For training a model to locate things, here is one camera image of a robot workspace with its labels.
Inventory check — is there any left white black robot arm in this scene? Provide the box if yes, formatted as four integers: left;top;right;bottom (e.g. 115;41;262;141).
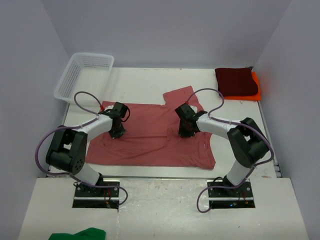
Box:
45;102;131;197

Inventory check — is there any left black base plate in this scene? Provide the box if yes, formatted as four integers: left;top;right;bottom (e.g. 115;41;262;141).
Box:
72;180;120;210

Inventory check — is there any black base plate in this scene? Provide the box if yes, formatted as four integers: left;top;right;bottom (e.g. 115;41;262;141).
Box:
207;179;256;209
72;180;120;210

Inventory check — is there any pink t shirt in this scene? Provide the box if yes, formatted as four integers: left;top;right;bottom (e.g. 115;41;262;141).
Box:
86;86;216;170

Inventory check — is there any green cloth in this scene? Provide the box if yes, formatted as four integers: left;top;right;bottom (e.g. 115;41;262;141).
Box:
49;227;107;240

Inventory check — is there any folded orange shirt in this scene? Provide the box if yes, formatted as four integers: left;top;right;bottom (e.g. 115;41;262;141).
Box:
223;71;262;102

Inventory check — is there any folded dark red shirt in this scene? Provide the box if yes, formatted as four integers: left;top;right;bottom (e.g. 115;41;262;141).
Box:
214;67;259;97

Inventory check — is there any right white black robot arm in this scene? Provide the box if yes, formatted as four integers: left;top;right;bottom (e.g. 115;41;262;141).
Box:
175;103;274;197

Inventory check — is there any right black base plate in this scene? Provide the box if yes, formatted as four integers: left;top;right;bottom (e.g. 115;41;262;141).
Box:
207;179;256;209

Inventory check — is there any white plastic basket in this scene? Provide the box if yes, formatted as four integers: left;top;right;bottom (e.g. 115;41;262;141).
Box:
53;52;115;104

